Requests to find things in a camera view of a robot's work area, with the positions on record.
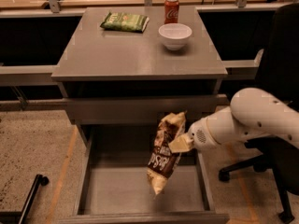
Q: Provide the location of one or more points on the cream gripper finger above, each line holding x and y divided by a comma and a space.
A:
183, 143

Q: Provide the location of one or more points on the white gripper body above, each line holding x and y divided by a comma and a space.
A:
199, 134

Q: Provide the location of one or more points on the open grey middle drawer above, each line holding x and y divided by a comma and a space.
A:
114, 188

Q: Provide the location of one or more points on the green chip bag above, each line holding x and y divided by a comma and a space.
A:
126, 22

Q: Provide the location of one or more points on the grey drawer cabinet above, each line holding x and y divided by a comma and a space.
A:
115, 82

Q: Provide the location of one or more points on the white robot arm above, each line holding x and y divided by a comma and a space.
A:
252, 113

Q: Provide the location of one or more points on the black metal stand leg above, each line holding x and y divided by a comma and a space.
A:
19, 217

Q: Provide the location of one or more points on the brown chip bag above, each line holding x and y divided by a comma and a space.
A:
163, 161

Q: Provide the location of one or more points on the white bowl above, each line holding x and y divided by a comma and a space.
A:
174, 36

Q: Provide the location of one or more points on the red coca-cola can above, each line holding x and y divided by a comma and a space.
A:
171, 8

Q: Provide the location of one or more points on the black office chair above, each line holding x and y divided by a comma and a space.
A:
278, 74

